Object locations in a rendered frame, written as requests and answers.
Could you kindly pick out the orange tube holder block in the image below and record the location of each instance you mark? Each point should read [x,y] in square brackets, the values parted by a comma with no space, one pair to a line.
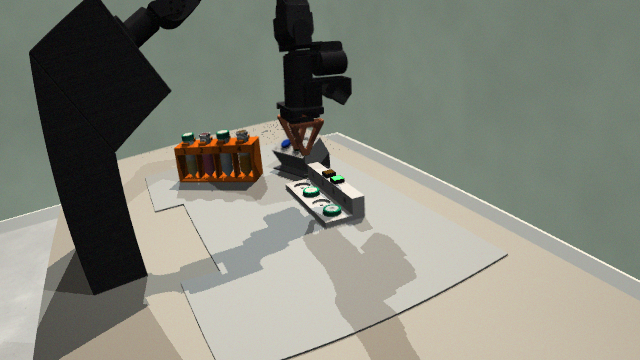
[217,147]

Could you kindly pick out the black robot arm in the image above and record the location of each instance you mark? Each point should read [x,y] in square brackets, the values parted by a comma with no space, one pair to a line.
[293,24]

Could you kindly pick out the grey control panel with blue and green buttons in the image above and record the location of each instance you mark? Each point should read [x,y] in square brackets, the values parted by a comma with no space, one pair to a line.
[294,163]

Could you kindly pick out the white tray with four round nests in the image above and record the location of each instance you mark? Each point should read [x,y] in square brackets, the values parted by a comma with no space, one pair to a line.
[333,190]

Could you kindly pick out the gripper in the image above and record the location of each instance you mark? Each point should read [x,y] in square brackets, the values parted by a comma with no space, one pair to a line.
[294,107]

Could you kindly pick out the green screw cap with white dot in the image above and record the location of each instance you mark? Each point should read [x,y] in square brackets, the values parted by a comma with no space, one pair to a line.
[223,134]

